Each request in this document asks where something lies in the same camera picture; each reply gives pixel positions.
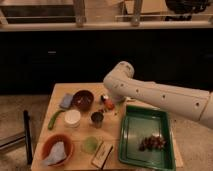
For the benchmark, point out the white cup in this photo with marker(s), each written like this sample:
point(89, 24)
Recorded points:
point(72, 118)

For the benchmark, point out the green plastic tray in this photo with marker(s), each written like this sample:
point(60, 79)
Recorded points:
point(138, 123)

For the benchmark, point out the orange bowl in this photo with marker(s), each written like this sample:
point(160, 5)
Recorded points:
point(48, 144)

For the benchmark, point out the black pole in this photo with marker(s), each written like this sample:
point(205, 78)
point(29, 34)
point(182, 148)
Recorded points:
point(27, 134)

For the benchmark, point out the red tomato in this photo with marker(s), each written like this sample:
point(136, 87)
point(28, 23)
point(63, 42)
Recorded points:
point(109, 105)

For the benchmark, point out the green cucumber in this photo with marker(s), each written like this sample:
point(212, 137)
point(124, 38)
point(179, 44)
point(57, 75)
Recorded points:
point(53, 119)

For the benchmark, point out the blue sponge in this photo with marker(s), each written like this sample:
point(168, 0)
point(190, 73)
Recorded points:
point(66, 101)

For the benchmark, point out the dark red bowl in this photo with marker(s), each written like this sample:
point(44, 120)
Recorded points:
point(83, 100)

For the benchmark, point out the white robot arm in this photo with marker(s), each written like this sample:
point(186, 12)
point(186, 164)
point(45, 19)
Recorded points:
point(193, 104)

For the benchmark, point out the metal cup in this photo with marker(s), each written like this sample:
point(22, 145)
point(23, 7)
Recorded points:
point(97, 119)

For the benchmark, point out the bunch of dark grapes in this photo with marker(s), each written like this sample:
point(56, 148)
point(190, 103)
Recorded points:
point(152, 143)

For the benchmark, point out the white cloth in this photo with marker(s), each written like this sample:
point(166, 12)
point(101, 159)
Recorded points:
point(56, 155)

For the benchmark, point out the green cup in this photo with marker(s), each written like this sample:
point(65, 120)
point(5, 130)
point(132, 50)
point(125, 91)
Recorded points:
point(89, 145)

